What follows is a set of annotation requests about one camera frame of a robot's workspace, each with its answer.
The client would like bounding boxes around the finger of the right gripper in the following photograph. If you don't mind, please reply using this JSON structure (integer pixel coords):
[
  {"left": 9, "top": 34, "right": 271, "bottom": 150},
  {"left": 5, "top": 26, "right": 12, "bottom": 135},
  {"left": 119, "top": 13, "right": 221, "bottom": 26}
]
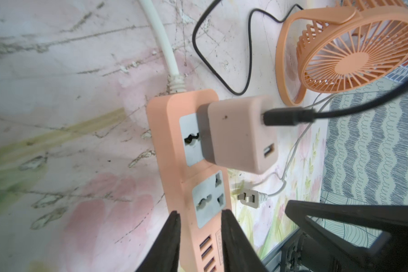
[{"left": 285, "top": 200, "right": 408, "bottom": 258}]

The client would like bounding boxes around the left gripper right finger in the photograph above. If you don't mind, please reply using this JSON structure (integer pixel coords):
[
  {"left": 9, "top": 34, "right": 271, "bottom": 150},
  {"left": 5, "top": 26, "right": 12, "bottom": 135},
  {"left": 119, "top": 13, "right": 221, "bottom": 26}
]
[{"left": 221, "top": 210, "right": 267, "bottom": 272}]

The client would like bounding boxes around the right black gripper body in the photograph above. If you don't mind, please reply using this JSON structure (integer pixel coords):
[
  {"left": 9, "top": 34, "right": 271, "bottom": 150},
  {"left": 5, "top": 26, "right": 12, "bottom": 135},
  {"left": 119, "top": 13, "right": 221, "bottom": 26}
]
[{"left": 280, "top": 230, "right": 408, "bottom": 272}]

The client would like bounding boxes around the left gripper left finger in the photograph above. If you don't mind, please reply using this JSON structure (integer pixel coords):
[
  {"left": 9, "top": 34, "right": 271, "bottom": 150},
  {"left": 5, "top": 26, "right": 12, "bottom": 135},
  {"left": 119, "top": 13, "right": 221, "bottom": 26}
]
[{"left": 136, "top": 211, "right": 181, "bottom": 272}]

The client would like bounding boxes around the pink power strip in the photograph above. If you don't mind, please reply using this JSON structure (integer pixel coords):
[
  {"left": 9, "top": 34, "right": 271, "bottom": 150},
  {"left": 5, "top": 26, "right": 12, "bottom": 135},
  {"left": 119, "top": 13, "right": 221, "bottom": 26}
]
[{"left": 146, "top": 89, "right": 232, "bottom": 272}]

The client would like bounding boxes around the pink USB charger adapter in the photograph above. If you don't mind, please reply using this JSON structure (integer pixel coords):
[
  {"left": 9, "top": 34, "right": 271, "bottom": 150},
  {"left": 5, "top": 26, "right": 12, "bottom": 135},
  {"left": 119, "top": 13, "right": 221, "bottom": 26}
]
[{"left": 197, "top": 95, "right": 278, "bottom": 175}]

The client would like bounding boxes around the black USB cable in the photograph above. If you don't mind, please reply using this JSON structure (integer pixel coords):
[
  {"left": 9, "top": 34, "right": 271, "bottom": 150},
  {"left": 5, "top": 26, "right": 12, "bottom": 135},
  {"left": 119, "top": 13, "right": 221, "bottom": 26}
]
[{"left": 192, "top": 0, "right": 408, "bottom": 127}]

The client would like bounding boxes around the small orange desk fan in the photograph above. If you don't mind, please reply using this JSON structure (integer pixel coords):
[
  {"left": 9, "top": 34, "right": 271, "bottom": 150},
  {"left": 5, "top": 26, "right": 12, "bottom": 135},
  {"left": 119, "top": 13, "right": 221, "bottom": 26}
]
[{"left": 275, "top": 1, "right": 408, "bottom": 107}]

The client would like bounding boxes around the white fan cord with plug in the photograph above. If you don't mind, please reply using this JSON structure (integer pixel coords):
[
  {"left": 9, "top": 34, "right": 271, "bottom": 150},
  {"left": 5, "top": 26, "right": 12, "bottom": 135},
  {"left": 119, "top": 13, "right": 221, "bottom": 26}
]
[{"left": 237, "top": 90, "right": 371, "bottom": 209}]

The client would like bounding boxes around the white power strip cable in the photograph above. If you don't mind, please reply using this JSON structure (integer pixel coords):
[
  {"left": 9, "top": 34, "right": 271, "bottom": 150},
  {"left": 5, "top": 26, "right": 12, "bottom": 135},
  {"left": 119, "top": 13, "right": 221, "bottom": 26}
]
[{"left": 137, "top": 0, "right": 187, "bottom": 94}]

